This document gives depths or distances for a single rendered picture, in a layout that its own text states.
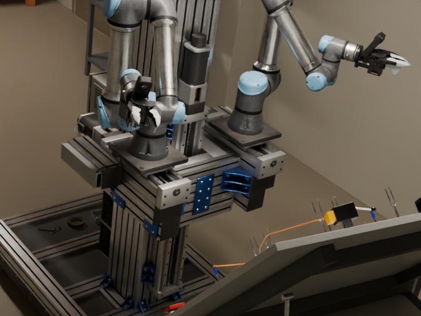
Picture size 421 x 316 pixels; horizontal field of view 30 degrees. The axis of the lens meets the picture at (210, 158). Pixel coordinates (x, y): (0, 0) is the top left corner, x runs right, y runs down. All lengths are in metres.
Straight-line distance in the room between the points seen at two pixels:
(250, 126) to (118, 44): 0.75
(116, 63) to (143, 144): 0.34
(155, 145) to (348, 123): 2.48
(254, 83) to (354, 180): 2.24
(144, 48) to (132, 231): 0.85
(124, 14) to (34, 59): 4.03
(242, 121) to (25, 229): 1.47
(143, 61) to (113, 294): 1.18
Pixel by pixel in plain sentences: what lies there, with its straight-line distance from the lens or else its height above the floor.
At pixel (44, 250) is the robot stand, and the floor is 0.22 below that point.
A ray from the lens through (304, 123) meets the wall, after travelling 5.51.
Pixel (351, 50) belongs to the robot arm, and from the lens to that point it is 3.16.
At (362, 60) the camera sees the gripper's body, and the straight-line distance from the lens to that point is 3.18.
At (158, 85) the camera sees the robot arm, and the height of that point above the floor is 1.54.
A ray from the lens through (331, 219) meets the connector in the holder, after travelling 1.97.
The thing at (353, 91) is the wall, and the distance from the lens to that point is 5.16.
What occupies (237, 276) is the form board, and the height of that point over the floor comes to 1.51.
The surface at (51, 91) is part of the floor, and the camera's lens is 6.15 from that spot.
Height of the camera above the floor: 2.62
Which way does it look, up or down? 29 degrees down
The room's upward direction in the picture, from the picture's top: 9 degrees clockwise
